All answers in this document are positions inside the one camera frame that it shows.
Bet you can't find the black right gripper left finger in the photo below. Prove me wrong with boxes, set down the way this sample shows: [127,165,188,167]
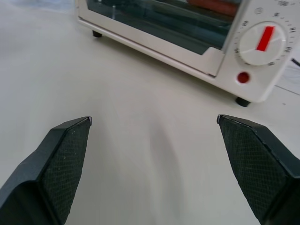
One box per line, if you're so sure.
[0,116,93,225]

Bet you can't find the glass oven door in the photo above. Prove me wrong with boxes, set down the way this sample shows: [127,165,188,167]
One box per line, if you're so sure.
[78,0,244,77]

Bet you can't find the red indicator light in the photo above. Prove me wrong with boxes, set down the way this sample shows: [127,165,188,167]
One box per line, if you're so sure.
[237,71,250,84]

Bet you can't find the white toaster oven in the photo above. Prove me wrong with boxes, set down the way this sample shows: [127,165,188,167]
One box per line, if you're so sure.
[75,0,300,108]

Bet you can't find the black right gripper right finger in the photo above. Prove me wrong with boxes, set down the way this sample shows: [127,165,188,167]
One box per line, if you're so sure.
[217,114,300,225]

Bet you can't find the white timer knob red stripe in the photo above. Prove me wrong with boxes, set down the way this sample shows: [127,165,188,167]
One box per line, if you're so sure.
[238,22,287,66]

